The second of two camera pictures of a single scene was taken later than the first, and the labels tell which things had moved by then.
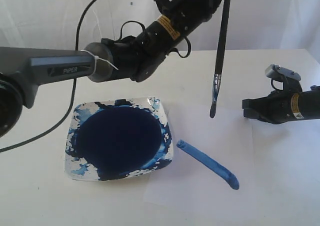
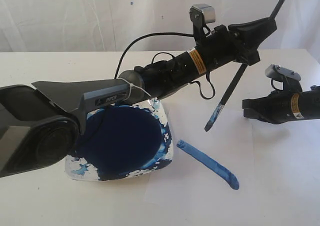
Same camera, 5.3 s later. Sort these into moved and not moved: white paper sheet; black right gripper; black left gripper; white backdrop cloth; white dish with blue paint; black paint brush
Moved: black paint brush; black left gripper
Not moved: white paper sheet; black right gripper; white dish with blue paint; white backdrop cloth
